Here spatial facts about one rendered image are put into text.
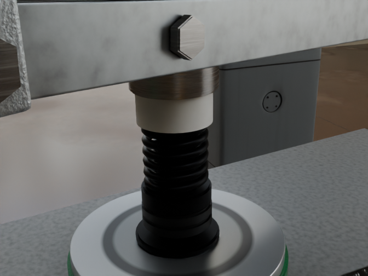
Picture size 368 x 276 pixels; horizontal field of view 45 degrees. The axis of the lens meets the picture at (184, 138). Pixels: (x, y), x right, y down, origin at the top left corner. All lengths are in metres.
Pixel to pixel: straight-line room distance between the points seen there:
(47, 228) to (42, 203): 1.81
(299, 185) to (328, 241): 0.14
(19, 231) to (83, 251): 0.16
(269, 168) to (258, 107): 0.87
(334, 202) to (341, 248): 0.11
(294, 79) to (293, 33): 1.21
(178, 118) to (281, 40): 0.12
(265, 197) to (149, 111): 0.30
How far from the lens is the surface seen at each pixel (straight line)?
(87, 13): 0.26
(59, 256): 0.54
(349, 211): 0.63
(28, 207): 2.39
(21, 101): 0.22
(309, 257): 0.53
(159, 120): 0.38
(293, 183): 0.68
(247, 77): 1.53
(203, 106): 0.38
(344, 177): 0.72
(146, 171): 0.42
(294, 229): 0.57
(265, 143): 1.65
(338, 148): 0.82
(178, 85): 0.36
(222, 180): 0.68
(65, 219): 0.60
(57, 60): 0.25
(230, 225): 0.48
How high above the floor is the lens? 1.10
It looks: 21 degrees down
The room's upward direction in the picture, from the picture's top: 1 degrees counter-clockwise
